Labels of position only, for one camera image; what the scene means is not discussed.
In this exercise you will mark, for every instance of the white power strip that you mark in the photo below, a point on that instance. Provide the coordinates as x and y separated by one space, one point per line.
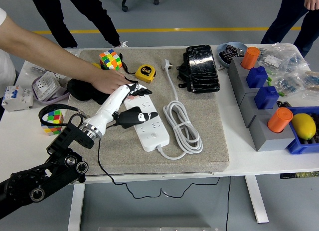
162 141

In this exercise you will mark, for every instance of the glossy black flat device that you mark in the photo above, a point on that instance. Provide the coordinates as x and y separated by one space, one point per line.
202 69

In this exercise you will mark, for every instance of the plain white socket panel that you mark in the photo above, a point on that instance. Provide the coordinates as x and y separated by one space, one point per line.
61 76

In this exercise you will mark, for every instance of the white table leg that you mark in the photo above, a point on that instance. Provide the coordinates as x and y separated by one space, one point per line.
76 208
256 201

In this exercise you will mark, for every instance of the blue plastic bin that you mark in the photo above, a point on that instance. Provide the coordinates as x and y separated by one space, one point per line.
299 146

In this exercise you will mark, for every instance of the grey-brown mat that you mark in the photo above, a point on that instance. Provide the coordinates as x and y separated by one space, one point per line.
149 163

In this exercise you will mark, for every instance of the white circuit breaker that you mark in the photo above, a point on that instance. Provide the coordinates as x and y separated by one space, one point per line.
17 99

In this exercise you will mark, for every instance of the clear bag blue components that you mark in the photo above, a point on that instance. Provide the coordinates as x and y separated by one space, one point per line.
289 84

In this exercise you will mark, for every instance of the small yellow tape measure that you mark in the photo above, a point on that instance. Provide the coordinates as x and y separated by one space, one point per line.
96 65

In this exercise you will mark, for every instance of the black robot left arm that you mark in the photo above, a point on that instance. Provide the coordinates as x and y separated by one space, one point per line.
45 176

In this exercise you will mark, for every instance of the large yellow tape measure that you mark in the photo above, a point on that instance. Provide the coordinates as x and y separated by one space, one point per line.
145 73

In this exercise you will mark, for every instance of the small colourful puzzle cube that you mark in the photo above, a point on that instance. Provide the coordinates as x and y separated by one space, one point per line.
53 116

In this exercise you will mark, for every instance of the black table control panel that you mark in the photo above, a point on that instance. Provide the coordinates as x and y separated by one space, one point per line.
299 175

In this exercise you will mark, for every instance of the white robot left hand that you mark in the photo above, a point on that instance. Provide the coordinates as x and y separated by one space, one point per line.
107 109

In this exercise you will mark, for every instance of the blue plastic block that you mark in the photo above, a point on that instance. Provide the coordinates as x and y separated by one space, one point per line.
266 97
256 78

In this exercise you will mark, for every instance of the large colourful puzzle cube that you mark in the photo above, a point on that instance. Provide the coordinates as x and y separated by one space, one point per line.
109 60

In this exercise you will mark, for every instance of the white socket panel purple rim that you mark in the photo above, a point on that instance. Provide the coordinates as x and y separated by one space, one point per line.
45 85

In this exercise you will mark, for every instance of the person's forearm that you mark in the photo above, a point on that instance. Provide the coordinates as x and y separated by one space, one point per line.
37 45

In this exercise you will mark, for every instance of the clear bag of metal parts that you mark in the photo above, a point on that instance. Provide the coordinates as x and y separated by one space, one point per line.
37 69

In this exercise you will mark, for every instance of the person's hand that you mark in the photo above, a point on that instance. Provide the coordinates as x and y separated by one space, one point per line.
312 0
109 82

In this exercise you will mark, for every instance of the grey holder block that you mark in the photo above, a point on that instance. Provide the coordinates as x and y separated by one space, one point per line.
249 109
233 66
240 91
269 141

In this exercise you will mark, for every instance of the small green clip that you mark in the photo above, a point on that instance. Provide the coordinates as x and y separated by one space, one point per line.
281 93
268 79

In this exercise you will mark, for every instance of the black fabric pouch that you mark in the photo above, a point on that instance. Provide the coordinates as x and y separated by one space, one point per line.
79 90

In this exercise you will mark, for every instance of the small metal clip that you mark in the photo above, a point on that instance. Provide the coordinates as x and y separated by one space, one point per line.
221 68

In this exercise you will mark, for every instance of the yellow lemon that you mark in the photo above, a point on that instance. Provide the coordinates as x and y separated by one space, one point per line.
304 126

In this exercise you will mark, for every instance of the clear bag white label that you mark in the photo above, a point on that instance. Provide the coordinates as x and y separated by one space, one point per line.
274 60

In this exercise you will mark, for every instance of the light blue bowl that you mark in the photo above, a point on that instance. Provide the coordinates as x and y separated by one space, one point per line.
221 61

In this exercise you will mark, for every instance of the orange cylinder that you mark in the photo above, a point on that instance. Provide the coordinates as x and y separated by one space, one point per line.
279 120
250 58

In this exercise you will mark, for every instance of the clear bag brown components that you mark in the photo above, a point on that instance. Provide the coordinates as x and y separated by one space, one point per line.
311 79

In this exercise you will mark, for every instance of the black plug adapter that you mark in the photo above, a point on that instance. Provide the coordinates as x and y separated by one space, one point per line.
135 109

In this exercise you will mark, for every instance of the black plastic bracket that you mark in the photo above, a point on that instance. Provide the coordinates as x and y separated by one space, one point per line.
183 71

